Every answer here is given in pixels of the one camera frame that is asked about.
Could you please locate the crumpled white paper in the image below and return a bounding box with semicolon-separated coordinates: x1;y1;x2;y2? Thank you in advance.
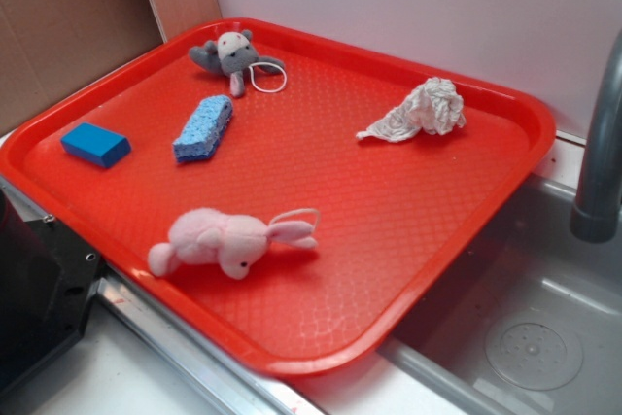
356;77;467;143

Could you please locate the grey sink basin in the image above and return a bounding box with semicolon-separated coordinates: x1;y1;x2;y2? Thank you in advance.
291;174;622;415

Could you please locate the grey plush animal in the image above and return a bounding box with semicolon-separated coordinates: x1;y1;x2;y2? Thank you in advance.
189;29;288;98

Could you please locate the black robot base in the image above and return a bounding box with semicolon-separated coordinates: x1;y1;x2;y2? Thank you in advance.
1;194;104;396

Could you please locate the blue rectangular block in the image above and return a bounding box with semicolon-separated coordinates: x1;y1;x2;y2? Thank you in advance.
60;122;132;168

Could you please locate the brown cardboard panel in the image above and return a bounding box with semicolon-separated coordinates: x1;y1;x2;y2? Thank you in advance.
1;0;221;134

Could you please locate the pink plush bunny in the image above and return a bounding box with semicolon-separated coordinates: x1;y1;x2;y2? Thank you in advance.
147;208;321;280

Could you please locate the red plastic tray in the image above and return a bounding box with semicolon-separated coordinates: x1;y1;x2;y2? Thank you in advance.
1;18;555;378

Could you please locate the grey faucet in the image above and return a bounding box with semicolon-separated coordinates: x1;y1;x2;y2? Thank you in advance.
570;37;621;243

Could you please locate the light blue sponge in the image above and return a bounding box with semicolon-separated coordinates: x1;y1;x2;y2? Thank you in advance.
172;95;233;163

